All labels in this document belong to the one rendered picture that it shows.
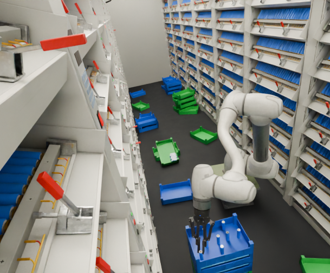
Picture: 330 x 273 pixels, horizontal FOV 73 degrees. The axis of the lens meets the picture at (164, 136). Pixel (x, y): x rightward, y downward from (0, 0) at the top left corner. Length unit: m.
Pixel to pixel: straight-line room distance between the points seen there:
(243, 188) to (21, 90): 0.91
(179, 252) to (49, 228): 1.56
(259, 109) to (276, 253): 1.01
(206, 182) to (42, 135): 0.77
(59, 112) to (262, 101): 1.10
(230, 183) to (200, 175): 0.14
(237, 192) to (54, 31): 0.85
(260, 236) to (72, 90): 1.72
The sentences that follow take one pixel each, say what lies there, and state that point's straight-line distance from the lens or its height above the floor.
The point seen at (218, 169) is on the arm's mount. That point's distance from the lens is 2.07.
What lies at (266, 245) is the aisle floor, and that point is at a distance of 1.89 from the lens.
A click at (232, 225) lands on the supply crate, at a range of 1.45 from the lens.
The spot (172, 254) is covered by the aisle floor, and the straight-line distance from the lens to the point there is 1.84.
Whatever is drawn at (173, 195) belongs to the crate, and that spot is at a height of 0.00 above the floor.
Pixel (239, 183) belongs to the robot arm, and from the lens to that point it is 1.01.
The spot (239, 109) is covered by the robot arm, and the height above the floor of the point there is 0.98.
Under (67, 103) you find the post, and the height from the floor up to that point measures 1.43.
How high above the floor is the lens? 1.55
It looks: 30 degrees down
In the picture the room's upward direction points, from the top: 11 degrees counter-clockwise
